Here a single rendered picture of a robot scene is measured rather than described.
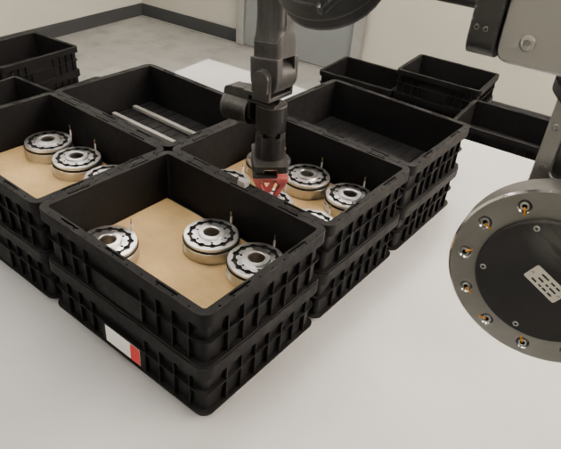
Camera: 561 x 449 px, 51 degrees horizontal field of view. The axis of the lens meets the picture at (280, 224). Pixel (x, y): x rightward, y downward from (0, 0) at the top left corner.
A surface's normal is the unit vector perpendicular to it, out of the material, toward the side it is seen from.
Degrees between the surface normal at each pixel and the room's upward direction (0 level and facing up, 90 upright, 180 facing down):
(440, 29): 90
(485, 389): 0
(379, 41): 90
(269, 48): 86
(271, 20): 81
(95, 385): 0
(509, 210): 90
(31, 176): 0
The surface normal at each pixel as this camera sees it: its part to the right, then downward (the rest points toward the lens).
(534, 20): -0.55, 0.44
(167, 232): 0.07, -0.82
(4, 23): 0.83, 0.36
